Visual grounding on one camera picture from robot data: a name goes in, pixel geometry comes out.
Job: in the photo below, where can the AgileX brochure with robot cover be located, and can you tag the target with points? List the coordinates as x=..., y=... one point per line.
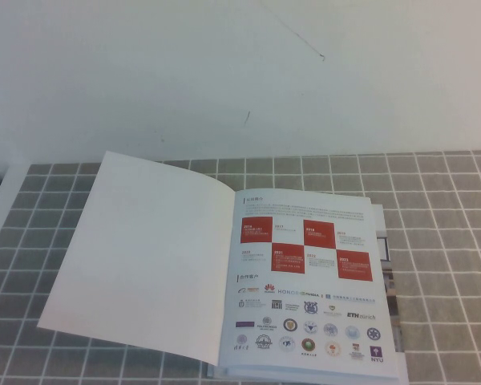
x=144, y=248

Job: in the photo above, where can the grey checked tablecloth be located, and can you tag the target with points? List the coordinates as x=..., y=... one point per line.
x=445, y=260

